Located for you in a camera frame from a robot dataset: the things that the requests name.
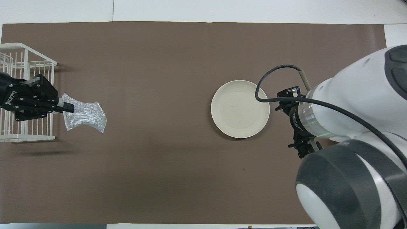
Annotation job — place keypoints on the brown table mat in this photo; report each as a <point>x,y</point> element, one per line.
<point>159,175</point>

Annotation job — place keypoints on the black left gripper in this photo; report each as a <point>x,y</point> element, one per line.
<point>8,95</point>

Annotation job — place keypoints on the cream round plate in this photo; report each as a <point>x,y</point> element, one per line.
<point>238,109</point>

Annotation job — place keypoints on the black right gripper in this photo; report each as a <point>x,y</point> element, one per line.
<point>296,119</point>

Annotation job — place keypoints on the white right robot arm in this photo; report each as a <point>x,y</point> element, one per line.
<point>356,127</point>

